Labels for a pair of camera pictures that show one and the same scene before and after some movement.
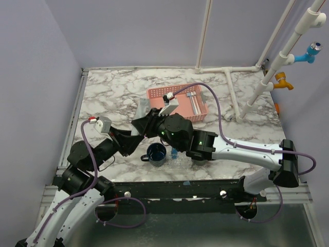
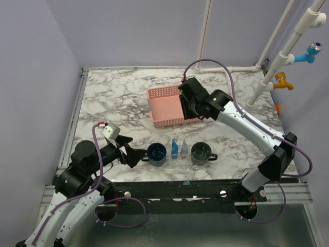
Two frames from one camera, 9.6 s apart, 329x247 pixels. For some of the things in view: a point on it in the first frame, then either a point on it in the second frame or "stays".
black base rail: [181, 197] stays
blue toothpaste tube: [174, 153] stays
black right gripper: [145, 125] to [187, 113]
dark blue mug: [156, 154] stays
